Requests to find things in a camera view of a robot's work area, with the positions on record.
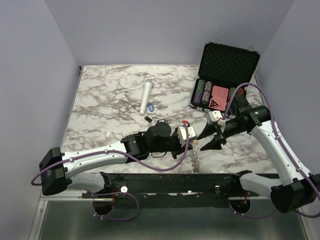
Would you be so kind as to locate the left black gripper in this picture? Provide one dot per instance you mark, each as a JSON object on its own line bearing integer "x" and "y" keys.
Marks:
{"x": 180, "y": 150}

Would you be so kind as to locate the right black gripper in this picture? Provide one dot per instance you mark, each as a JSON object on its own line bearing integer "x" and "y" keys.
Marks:
{"x": 218, "y": 139}

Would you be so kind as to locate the large metal keyring disc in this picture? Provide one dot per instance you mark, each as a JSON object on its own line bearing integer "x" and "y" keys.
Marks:
{"x": 194, "y": 158}

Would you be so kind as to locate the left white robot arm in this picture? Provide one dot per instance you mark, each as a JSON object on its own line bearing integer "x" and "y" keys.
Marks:
{"x": 60, "y": 171}

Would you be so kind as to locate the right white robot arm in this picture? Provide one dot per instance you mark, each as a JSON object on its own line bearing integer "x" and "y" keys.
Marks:
{"x": 295, "y": 186}

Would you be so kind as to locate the black key fob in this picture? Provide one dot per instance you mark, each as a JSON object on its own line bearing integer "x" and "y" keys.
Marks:
{"x": 148, "y": 119}

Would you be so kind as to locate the pink playing card deck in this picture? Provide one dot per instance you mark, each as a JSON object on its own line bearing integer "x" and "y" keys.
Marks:
{"x": 219, "y": 96}

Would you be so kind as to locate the blue key tag far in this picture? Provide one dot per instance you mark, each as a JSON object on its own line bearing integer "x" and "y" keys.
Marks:
{"x": 151, "y": 107}

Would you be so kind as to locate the white microphone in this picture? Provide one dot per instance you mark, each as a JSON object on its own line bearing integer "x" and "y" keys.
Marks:
{"x": 145, "y": 97}

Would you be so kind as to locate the black poker chip case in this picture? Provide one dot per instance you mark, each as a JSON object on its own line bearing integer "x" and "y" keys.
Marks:
{"x": 224, "y": 66}

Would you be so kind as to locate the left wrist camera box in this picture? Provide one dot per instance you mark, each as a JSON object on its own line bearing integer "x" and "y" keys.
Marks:
{"x": 182, "y": 134}

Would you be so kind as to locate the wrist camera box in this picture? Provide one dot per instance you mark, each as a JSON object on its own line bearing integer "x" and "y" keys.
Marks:
{"x": 213, "y": 117}
{"x": 182, "y": 134}

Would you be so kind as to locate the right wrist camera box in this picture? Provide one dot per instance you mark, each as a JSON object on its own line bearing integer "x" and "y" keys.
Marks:
{"x": 213, "y": 117}

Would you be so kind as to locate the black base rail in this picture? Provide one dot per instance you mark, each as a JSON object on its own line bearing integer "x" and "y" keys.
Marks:
{"x": 155, "y": 190}

